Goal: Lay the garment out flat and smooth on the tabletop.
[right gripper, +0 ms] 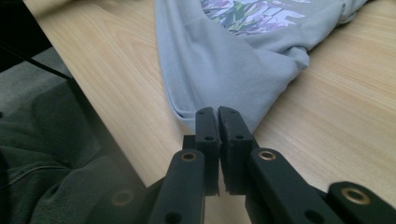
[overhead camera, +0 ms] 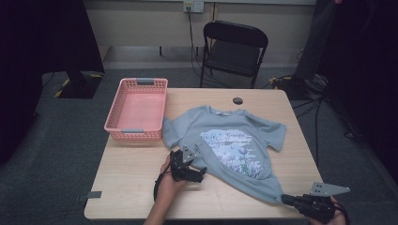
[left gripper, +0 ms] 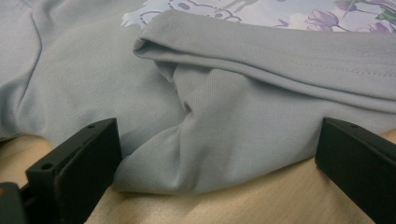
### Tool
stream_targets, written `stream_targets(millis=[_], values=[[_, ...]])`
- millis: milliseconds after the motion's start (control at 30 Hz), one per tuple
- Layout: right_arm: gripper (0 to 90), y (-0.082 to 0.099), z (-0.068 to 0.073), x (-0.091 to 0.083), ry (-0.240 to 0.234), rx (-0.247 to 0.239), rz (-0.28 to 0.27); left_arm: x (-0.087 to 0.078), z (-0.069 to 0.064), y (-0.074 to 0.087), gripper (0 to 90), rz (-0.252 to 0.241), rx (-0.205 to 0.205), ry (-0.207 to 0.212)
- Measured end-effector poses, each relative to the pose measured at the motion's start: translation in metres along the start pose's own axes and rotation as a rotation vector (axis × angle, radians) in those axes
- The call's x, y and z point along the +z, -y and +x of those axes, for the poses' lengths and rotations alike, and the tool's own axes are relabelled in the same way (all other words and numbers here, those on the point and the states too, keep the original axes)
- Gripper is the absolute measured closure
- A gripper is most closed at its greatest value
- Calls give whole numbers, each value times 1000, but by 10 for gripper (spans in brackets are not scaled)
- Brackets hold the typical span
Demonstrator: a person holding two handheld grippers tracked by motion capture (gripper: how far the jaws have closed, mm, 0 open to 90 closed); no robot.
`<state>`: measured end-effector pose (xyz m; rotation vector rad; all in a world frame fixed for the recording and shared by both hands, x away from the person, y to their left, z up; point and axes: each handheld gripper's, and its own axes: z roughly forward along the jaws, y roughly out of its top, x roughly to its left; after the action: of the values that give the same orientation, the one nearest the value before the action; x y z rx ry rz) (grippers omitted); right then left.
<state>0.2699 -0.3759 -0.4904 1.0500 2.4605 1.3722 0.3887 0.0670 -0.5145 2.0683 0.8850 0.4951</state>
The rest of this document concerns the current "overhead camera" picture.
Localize black floor cable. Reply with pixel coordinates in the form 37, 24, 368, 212
292, 93, 365, 168

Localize black wall socket cable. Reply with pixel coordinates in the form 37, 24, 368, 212
186, 7, 217, 83

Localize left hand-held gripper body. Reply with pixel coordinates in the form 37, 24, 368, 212
170, 143, 205, 184

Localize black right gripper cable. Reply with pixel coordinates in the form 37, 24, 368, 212
331, 201, 352, 225

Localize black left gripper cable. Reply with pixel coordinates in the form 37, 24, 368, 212
152, 160, 174, 203

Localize black stand base yellow stripes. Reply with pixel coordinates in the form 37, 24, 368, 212
54, 70, 104, 100

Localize yellow and black floor device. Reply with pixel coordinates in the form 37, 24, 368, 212
268, 74, 297, 92

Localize person's left hand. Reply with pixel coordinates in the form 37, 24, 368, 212
155, 154, 190, 204

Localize grey-blue printed t-shirt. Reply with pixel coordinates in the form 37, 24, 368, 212
161, 105, 288, 205

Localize person's right hand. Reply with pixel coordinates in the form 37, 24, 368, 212
309, 196, 345, 225

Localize pink plastic basket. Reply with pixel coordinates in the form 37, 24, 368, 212
103, 77, 169, 142

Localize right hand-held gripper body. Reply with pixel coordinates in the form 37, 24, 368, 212
293, 181, 351, 224

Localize black folding chair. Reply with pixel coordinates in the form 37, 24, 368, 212
199, 20, 269, 90

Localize white wall socket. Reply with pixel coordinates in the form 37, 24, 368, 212
182, 0, 206, 14

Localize grey table edge bracket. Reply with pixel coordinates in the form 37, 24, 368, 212
77, 190, 103, 203

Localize dark curtain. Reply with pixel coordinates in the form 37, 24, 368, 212
0, 0, 105, 165
315, 0, 398, 184

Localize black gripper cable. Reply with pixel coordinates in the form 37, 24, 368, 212
331, 201, 352, 225
152, 160, 174, 203

